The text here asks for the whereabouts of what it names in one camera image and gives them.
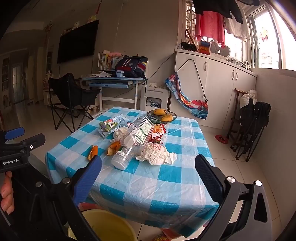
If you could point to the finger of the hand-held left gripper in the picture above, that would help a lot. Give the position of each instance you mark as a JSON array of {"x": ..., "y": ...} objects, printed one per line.
[
  {"x": 15, "y": 133},
  {"x": 32, "y": 141}
]

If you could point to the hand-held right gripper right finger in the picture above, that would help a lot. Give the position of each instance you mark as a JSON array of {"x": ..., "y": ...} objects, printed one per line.
[{"x": 208, "y": 179}]

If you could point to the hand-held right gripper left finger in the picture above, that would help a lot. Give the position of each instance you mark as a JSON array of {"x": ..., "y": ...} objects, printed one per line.
[{"x": 87, "y": 182}]

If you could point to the orange fruit peel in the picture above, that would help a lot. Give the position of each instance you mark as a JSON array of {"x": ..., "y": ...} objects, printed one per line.
[
  {"x": 113, "y": 148},
  {"x": 93, "y": 153}
]

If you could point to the yellow plastic basin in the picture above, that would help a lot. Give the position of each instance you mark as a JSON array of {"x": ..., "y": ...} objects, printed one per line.
[{"x": 108, "y": 226}]

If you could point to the white tissue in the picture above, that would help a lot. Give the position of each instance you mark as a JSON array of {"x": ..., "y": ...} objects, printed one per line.
[{"x": 121, "y": 134}]

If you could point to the white printed paper wrapper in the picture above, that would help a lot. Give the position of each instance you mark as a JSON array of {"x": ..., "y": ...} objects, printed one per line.
[{"x": 155, "y": 154}]

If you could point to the green milk carton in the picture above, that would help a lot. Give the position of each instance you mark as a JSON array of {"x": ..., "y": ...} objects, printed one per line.
[{"x": 109, "y": 126}]

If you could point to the clear plastic bottle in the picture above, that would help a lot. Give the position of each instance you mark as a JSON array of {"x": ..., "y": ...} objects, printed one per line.
[{"x": 136, "y": 134}]

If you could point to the red orange snack packet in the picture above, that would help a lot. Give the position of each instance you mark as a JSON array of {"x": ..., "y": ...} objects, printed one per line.
[{"x": 158, "y": 133}]

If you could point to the person's left hand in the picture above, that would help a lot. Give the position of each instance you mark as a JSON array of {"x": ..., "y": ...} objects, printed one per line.
[{"x": 6, "y": 192}]

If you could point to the person's left leg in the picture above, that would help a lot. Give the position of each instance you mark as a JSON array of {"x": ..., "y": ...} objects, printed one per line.
[{"x": 30, "y": 171}]

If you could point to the blue white checkered tablecloth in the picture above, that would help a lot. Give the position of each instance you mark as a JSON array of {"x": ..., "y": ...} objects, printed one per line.
[{"x": 166, "y": 185}]

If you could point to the red slipper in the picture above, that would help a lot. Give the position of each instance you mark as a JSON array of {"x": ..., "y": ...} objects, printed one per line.
[{"x": 220, "y": 139}]

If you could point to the white tv stand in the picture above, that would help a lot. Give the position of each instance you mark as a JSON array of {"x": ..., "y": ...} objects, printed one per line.
[{"x": 52, "y": 97}]

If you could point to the black folding chair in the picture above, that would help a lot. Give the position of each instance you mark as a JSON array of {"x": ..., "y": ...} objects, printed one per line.
[{"x": 69, "y": 92}]

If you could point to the folded black chairs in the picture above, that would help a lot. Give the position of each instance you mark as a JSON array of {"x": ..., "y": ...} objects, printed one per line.
[{"x": 254, "y": 125}]

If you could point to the dark glass fruit bowl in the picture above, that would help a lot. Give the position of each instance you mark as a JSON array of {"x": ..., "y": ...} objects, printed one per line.
[{"x": 172, "y": 115}]

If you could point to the yellow mango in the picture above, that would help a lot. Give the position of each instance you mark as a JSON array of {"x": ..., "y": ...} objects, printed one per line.
[
  {"x": 158, "y": 112},
  {"x": 167, "y": 118}
]

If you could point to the red yellow snack bag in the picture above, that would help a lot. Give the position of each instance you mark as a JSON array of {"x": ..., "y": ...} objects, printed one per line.
[{"x": 161, "y": 238}]

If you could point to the colourful printed bag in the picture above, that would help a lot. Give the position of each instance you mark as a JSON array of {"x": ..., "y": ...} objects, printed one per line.
[{"x": 189, "y": 104}]

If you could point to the brown wooden rack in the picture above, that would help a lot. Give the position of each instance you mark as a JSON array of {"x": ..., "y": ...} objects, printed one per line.
[{"x": 235, "y": 104}]

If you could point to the white plastic bag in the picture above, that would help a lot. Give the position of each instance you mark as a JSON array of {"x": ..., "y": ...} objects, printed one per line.
[{"x": 248, "y": 97}]

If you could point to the loose white papers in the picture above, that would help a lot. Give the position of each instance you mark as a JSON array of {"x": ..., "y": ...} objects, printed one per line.
[{"x": 101, "y": 74}]

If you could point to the white cabinet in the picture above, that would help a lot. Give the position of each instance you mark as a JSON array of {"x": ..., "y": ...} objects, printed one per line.
[{"x": 222, "y": 83}]

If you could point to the white plastic stool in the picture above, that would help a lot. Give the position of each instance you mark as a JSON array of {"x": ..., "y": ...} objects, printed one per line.
[{"x": 157, "y": 96}]

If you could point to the blue study desk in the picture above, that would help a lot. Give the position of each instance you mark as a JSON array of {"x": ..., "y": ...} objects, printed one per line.
[{"x": 111, "y": 81}]

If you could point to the row of books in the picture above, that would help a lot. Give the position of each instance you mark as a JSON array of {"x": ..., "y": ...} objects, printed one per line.
[{"x": 105, "y": 61}]

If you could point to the black television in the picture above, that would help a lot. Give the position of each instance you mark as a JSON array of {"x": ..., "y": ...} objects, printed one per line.
[{"x": 77, "y": 41}]

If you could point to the small blue pencil sharpener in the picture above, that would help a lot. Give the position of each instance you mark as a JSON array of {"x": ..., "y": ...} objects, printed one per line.
[{"x": 120, "y": 74}]

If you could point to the pink plush toy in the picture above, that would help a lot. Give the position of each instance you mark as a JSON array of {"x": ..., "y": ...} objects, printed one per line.
[{"x": 115, "y": 54}]

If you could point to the navy striped backpack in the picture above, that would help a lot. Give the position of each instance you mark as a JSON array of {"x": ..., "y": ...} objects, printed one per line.
[{"x": 131, "y": 66}]

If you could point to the white plush toy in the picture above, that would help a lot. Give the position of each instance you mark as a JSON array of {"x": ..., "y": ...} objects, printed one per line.
[{"x": 75, "y": 25}]

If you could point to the white round appliance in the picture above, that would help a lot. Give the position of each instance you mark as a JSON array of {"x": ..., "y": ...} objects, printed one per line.
[{"x": 219, "y": 49}]

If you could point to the colourful box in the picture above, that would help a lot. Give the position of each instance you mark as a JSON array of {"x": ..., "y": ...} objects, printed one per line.
[{"x": 204, "y": 48}]

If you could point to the black bag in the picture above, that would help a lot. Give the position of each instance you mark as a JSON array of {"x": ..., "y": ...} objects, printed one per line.
[{"x": 189, "y": 46}]

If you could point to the yellow plush toy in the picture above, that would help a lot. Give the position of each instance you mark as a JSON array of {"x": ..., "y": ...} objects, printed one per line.
[{"x": 91, "y": 18}]

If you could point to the window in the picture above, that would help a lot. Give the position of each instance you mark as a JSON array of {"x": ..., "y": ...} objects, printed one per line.
[{"x": 268, "y": 53}]

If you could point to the white hanging garment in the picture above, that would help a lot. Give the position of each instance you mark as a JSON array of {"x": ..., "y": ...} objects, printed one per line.
[{"x": 238, "y": 29}]

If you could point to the red hanging garment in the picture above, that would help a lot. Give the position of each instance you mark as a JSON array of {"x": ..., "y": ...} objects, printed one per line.
[{"x": 209, "y": 25}]

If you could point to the red window sticker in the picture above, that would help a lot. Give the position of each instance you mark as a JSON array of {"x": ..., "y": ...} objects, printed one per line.
[{"x": 263, "y": 34}]

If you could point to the black hanging garment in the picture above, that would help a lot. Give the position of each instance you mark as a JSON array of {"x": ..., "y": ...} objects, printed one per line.
[{"x": 212, "y": 7}]

